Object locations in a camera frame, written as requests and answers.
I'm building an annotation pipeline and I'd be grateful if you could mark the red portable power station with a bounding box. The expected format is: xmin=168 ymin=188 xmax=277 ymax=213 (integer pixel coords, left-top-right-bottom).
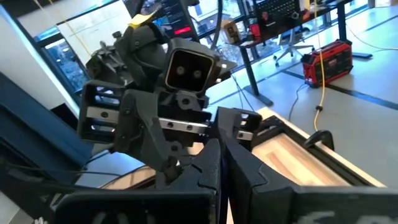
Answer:
xmin=300 ymin=39 xmax=354 ymax=88

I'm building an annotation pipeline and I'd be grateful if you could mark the black floor cable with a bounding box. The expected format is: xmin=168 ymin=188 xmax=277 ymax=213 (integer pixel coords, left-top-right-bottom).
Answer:
xmin=287 ymin=82 xmax=308 ymax=122

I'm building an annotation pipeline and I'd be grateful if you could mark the yellow tape tag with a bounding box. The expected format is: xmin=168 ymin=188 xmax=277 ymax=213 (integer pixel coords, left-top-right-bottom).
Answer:
xmin=129 ymin=12 xmax=156 ymax=29

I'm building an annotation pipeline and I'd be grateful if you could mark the black perforated panel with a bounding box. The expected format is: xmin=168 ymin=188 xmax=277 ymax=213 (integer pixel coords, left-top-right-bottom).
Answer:
xmin=254 ymin=0 xmax=308 ymax=41

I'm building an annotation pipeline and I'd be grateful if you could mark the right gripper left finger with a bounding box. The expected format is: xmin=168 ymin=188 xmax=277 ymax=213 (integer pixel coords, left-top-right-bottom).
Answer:
xmin=54 ymin=138 xmax=222 ymax=224

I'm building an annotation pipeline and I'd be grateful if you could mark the grey office chair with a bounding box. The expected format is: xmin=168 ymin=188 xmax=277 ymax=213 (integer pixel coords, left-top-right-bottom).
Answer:
xmin=273 ymin=27 xmax=315 ymax=68

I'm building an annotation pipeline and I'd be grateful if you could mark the large window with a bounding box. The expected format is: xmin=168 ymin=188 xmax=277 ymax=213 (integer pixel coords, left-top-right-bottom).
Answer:
xmin=34 ymin=0 xmax=133 ymax=94

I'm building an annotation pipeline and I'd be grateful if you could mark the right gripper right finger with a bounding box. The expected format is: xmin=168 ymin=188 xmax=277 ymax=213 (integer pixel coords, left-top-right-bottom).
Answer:
xmin=222 ymin=136 xmax=398 ymax=224

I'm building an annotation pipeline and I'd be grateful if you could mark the small cardboard box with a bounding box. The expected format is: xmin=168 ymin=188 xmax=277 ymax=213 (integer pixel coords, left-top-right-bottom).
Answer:
xmin=222 ymin=20 xmax=242 ymax=44

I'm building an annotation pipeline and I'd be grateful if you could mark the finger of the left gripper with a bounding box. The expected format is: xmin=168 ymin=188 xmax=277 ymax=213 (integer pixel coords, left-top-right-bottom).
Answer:
xmin=119 ymin=90 xmax=184 ymax=184
xmin=214 ymin=107 xmax=243 ymax=147

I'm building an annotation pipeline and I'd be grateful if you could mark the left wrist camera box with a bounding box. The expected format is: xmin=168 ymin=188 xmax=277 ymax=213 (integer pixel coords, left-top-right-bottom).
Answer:
xmin=164 ymin=37 xmax=220 ymax=94

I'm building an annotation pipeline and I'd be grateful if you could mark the yellow extension cable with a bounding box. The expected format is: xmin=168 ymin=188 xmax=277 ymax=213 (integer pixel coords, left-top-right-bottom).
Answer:
xmin=312 ymin=0 xmax=398 ymax=132

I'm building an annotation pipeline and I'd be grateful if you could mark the black screen with red bar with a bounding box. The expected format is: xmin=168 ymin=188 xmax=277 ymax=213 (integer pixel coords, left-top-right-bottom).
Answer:
xmin=123 ymin=0 xmax=200 ymax=42

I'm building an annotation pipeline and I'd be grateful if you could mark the black table clamp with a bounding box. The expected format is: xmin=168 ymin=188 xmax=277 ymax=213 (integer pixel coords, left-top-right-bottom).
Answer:
xmin=303 ymin=129 xmax=335 ymax=152

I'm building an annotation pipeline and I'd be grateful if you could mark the black-legged standing desk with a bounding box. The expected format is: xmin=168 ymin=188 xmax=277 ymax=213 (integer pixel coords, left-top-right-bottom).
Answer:
xmin=198 ymin=0 xmax=357 ymax=107

